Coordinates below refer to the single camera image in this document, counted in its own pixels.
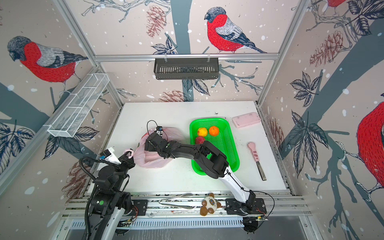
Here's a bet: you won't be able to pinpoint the red fruit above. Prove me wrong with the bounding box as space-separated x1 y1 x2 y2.
195 136 205 145

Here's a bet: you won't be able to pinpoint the metal tongs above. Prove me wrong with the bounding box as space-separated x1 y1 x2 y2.
159 193 194 210

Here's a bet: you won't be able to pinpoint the brown white plush toy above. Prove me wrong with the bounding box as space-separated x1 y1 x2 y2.
200 193 222 217

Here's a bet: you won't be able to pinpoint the white wire mesh shelf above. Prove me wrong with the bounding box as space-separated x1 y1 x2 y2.
48 73 110 138

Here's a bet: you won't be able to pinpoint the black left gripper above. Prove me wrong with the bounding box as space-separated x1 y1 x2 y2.
111 148 135 193

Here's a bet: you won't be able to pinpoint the pink plastic bag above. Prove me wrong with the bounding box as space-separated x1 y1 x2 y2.
133 127 185 169

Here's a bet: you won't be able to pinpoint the black hanging wall basket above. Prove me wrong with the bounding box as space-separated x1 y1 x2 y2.
154 58 220 80

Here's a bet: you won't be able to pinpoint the orange fruit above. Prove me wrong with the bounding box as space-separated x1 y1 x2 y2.
209 126 220 137

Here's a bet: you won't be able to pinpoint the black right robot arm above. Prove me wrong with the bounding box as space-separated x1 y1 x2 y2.
145 132 256 216

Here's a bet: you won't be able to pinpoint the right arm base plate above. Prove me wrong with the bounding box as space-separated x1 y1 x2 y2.
224 198 267 216

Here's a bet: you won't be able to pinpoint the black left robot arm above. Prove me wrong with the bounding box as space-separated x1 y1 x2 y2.
79 148 135 240

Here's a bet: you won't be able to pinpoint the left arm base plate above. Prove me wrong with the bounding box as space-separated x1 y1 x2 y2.
128 200 148 217

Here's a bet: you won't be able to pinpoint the yellow fruit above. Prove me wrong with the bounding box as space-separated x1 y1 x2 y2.
197 128 208 138

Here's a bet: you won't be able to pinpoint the green plastic basket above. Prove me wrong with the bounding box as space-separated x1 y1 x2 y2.
189 118 240 172

